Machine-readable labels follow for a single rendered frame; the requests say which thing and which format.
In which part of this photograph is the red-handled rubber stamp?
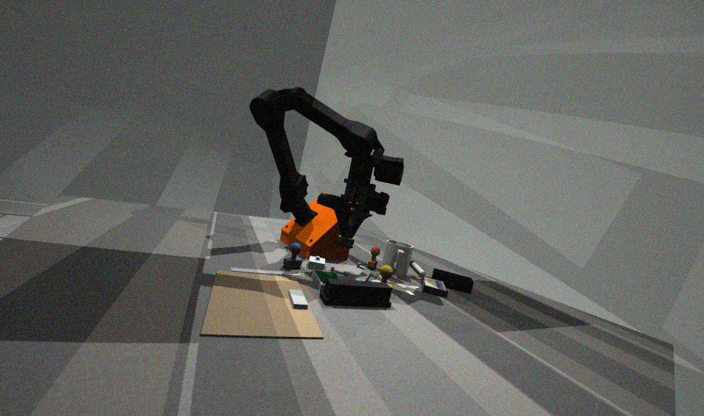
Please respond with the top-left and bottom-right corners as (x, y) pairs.
(367, 247), (380, 271)

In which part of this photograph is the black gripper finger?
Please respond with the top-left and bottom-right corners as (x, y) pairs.
(349, 209), (373, 238)
(331, 208), (353, 237)

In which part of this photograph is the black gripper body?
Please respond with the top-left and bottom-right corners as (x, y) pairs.
(317, 175), (386, 215)

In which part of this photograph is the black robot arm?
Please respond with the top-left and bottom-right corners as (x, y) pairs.
(249, 87), (404, 226)

